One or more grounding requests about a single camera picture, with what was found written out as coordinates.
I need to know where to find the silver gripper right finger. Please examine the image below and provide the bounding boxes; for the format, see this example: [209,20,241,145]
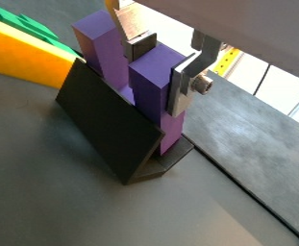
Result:
[167,30,220,117]

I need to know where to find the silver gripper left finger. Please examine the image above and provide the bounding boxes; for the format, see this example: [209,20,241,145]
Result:
[104,0,156,62]

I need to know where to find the purple U-shaped block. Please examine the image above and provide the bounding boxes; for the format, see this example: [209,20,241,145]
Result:
[72,10,184,155]

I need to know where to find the green S-shaped block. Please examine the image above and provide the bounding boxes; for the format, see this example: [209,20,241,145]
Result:
[0,7,77,56]

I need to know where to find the yellow long bar block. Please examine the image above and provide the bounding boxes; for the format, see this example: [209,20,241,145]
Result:
[0,21,77,88]

